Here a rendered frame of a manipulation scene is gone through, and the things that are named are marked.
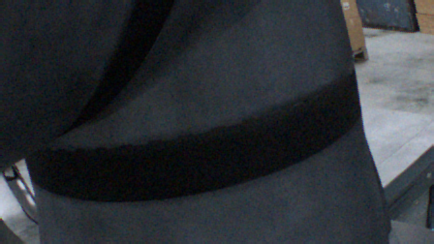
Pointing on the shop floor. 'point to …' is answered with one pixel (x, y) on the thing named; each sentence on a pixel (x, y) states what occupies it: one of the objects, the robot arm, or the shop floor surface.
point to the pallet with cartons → (355, 30)
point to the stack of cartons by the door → (425, 15)
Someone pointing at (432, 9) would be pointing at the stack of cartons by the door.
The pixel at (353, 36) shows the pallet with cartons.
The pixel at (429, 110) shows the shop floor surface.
